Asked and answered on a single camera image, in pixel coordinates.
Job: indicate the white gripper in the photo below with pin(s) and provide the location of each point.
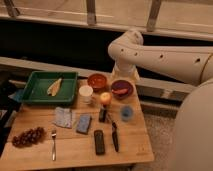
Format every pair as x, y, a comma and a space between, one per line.
124, 70

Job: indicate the red pepper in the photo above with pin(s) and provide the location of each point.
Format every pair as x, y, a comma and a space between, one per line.
120, 91

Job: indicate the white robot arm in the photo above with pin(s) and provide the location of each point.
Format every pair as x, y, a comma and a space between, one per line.
192, 142

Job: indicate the blue plastic cup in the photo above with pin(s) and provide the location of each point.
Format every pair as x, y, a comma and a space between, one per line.
126, 113

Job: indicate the white paper cup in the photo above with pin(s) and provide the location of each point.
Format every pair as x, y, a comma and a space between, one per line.
86, 92

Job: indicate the purple bowl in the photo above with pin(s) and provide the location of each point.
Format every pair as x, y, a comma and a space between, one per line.
121, 84

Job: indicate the orange bowl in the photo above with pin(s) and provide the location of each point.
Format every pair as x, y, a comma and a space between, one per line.
97, 81

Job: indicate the red yellow apple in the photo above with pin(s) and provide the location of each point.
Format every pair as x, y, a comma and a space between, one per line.
105, 98

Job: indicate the small dark bottle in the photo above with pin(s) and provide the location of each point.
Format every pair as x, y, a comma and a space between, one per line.
102, 113

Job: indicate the blue sponge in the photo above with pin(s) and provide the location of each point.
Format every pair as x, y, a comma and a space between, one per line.
83, 124

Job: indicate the black remote control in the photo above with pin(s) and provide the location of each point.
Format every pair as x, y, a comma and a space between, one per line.
99, 142

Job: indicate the grey cloth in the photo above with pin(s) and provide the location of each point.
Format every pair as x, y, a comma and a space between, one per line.
62, 117

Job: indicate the green plastic tray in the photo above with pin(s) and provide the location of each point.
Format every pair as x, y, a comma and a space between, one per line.
35, 91

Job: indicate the silver fork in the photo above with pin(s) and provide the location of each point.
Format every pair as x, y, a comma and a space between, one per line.
53, 135

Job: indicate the bunch of red grapes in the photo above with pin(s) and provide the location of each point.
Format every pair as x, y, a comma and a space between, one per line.
29, 137

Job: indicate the black handled knife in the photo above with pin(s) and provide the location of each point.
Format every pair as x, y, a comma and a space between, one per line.
114, 133

